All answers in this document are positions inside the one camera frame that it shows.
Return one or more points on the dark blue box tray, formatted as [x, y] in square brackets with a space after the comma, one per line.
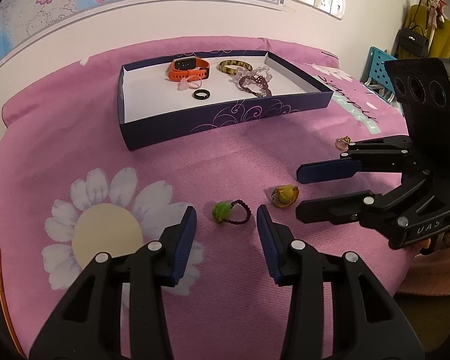
[153, 109]

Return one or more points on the white wall switch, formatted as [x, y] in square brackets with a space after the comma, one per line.
[338, 8]

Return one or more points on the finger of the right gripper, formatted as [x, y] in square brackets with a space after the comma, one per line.
[337, 169]
[337, 207]

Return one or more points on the pink sweater right sleeve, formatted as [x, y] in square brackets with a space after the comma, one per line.
[429, 275]

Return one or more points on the blue perforated plastic basket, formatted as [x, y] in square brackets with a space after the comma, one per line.
[376, 78]

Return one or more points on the black handbag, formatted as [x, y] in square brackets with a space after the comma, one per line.
[412, 39]

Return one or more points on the orange smart watch band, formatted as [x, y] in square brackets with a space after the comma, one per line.
[194, 68]

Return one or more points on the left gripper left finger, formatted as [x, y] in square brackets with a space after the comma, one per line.
[85, 324]

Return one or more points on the yellow hanging garment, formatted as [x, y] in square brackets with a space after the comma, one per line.
[439, 41]

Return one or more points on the black tracking camera box right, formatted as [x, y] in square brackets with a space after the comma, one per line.
[422, 86]

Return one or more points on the tortoiseshell bangle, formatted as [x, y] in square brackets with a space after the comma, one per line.
[233, 66]

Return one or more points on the pink floral bed sheet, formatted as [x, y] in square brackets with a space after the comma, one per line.
[69, 187]

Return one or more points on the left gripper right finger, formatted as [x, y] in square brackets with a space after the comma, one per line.
[367, 322]

